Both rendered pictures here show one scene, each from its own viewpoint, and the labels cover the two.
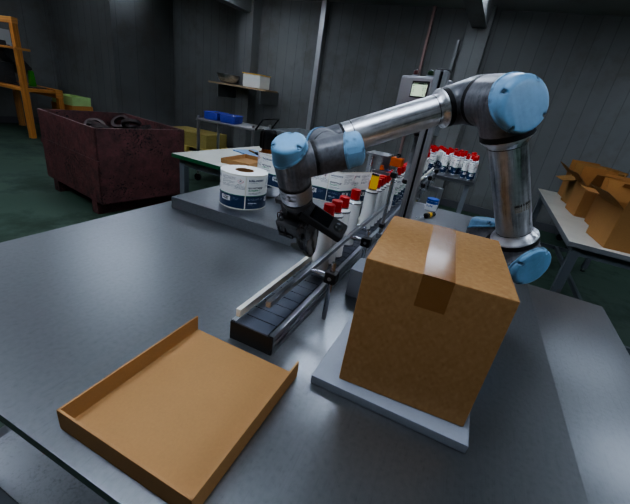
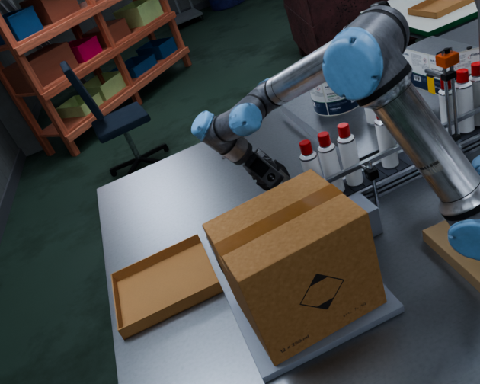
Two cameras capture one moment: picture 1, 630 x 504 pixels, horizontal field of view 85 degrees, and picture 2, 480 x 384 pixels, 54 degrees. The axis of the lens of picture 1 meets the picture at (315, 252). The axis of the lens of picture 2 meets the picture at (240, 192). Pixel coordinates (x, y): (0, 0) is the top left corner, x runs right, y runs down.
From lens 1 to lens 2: 1.05 m
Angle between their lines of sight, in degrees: 55
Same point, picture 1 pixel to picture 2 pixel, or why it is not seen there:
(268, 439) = (176, 321)
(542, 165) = not seen: outside the picture
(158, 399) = (152, 281)
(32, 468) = not seen: hidden behind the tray
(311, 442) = (191, 332)
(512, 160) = (384, 120)
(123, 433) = (129, 293)
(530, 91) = (346, 58)
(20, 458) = not seen: hidden behind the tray
